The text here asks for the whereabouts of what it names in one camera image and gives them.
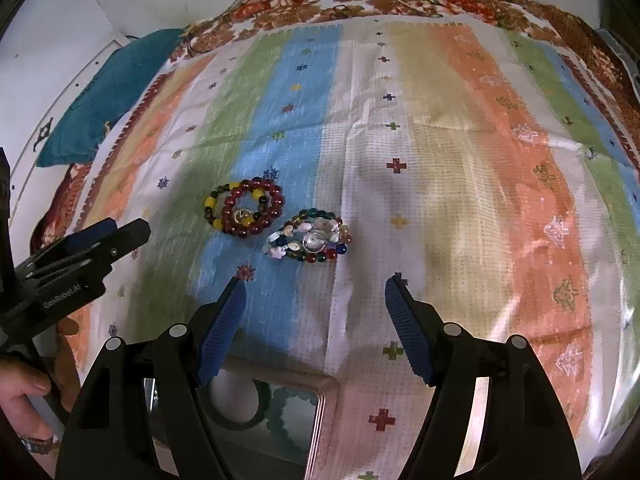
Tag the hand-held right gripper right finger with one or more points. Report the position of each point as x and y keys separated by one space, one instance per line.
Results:
x=406 y=327

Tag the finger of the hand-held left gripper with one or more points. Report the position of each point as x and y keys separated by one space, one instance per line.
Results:
x=92 y=236
x=131 y=236

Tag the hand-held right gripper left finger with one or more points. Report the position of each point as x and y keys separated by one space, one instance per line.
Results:
x=224 y=327

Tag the pink rimmed mirror tray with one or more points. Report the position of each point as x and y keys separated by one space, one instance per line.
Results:
x=326 y=395

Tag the person's left forearm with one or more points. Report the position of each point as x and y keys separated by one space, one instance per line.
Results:
x=30 y=462

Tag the person's left hand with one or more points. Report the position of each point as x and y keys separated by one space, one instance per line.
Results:
x=22 y=385

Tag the black bangle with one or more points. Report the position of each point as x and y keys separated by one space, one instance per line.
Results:
x=227 y=419

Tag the white bed headboard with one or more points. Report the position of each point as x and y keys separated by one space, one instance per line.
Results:
x=60 y=105

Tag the beaded wristband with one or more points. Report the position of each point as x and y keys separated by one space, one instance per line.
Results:
x=36 y=444

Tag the teal pillow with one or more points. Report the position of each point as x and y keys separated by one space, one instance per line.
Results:
x=110 y=90

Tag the striped woven mat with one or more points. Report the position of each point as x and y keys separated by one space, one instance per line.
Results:
x=450 y=160

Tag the grey plastic cover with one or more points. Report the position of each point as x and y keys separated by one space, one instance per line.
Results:
x=617 y=55

